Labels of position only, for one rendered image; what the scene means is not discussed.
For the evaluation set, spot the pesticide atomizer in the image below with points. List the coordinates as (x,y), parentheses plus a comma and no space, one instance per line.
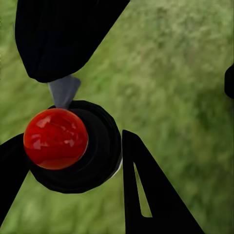
(73,146)

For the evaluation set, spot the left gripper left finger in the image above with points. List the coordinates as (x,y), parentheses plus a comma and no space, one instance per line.
(13,171)

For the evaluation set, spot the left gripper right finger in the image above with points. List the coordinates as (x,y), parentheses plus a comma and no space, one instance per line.
(170,214)

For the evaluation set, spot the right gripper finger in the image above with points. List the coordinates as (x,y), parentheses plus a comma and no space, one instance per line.
(33,20)
(79,28)

